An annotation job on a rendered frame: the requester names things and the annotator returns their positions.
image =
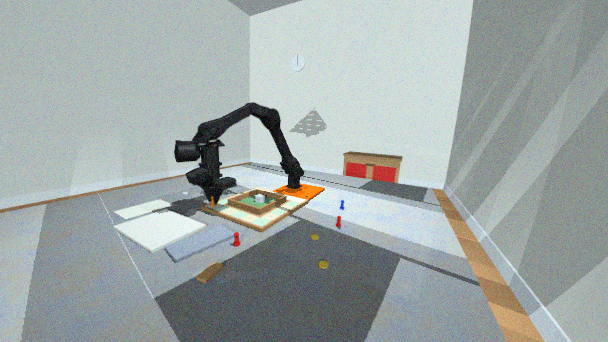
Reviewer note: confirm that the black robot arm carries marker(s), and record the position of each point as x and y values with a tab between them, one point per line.
213	129

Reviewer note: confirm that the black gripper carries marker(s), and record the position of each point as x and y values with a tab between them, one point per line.
215	187

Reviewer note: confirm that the white square board track with arrows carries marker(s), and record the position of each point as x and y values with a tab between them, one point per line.
249	224

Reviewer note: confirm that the light grey flat bar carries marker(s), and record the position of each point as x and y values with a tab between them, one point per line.
186	248

